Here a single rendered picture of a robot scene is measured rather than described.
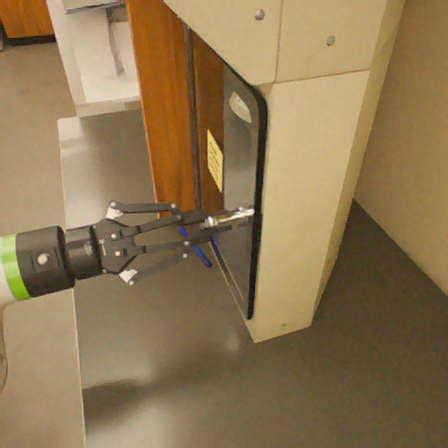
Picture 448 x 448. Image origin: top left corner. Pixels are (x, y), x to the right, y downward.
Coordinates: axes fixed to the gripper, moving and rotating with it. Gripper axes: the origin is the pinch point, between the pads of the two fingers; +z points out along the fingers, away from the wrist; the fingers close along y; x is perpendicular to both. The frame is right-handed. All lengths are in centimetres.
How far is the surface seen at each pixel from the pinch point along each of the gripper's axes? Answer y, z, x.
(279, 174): 3.2, 6.8, -16.1
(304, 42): 13.8, 8.0, -26.6
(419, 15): 29, 48, 1
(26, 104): 152, -66, 318
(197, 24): 15.6, -2.6, -28.4
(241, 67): 12.7, 1.6, -25.5
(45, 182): 62, -53, 227
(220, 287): -12.1, 3.7, 19.3
